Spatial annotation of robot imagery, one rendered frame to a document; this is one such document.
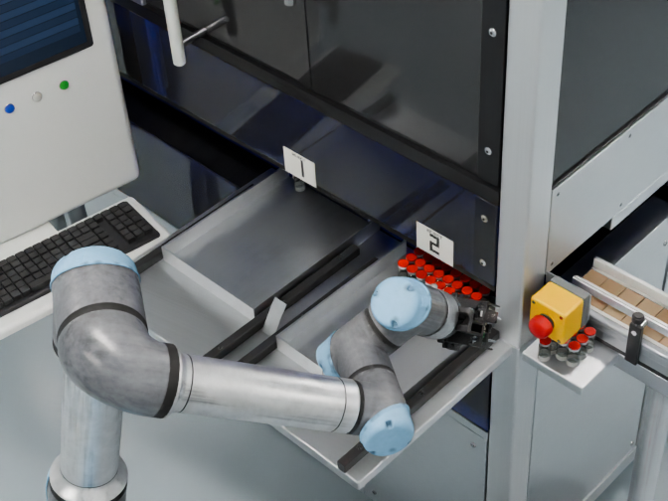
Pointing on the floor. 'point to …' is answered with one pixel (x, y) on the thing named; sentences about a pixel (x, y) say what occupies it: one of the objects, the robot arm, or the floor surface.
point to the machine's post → (523, 229)
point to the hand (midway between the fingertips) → (475, 327)
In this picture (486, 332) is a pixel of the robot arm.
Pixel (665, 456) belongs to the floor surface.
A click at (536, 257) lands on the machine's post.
